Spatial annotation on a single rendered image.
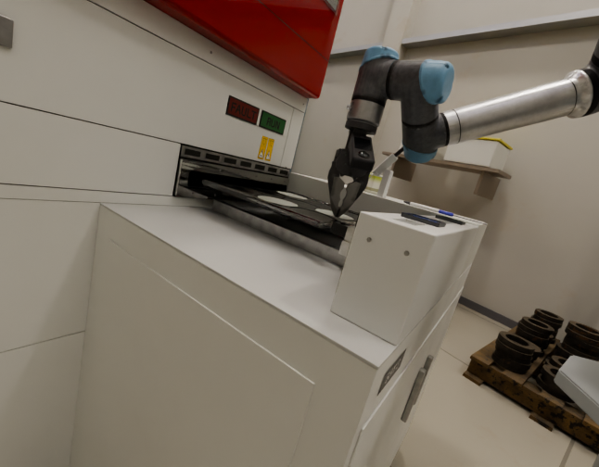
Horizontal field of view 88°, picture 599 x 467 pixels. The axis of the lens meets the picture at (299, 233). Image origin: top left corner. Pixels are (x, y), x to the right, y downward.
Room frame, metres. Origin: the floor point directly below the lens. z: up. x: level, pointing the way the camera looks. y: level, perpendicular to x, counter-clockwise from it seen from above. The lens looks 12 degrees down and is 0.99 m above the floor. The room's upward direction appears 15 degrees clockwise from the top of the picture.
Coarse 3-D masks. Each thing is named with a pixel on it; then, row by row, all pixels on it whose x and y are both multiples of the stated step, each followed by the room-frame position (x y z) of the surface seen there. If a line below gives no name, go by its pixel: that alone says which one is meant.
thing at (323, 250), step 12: (216, 204) 0.83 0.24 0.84; (228, 204) 0.82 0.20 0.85; (228, 216) 0.80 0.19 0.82; (240, 216) 0.78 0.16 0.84; (252, 216) 0.76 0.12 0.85; (264, 228) 0.73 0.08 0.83; (276, 228) 0.71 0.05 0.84; (288, 228) 0.71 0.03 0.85; (288, 240) 0.69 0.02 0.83; (300, 240) 0.67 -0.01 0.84; (312, 240) 0.66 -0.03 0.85; (312, 252) 0.65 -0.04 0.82; (324, 252) 0.64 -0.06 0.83; (336, 252) 0.63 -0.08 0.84
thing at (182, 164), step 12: (180, 168) 0.76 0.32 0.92; (192, 168) 0.78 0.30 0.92; (204, 168) 0.81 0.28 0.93; (216, 168) 0.84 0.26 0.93; (228, 168) 0.88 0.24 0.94; (180, 180) 0.76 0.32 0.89; (264, 180) 1.02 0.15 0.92; (276, 180) 1.07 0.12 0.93; (288, 180) 1.12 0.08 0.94; (180, 192) 0.76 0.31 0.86; (192, 192) 0.79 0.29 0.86; (204, 192) 0.82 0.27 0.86; (216, 192) 0.86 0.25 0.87
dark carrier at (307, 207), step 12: (252, 192) 0.81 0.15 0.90; (264, 192) 0.88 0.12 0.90; (276, 192) 0.96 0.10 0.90; (288, 192) 1.06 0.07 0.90; (276, 204) 0.69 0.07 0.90; (300, 204) 0.82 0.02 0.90; (312, 204) 0.89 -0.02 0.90; (324, 204) 0.98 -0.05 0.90; (312, 216) 0.66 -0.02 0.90; (324, 216) 0.71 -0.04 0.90
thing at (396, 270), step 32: (384, 224) 0.37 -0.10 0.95; (416, 224) 0.45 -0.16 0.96; (448, 224) 0.57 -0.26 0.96; (352, 256) 0.38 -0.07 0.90; (384, 256) 0.36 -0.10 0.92; (416, 256) 0.34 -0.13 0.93; (448, 256) 0.48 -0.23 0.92; (352, 288) 0.38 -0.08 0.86; (384, 288) 0.36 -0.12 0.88; (416, 288) 0.34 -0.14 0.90; (448, 288) 0.64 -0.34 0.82; (352, 320) 0.37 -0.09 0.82; (384, 320) 0.35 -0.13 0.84; (416, 320) 0.40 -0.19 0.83
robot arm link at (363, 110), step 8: (352, 104) 0.72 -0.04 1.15; (360, 104) 0.70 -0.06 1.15; (368, 104) 0.70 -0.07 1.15; (376, 104) 0.70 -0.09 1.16; (352, 112) 0.71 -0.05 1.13; (360, 112) 0.70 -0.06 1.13; (368, 112) 0.70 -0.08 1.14; (376, 112) 0.70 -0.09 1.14; (360, 120) 0.71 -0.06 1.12; (368, 120) 0.70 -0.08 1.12; (376, 120) 0.71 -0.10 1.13
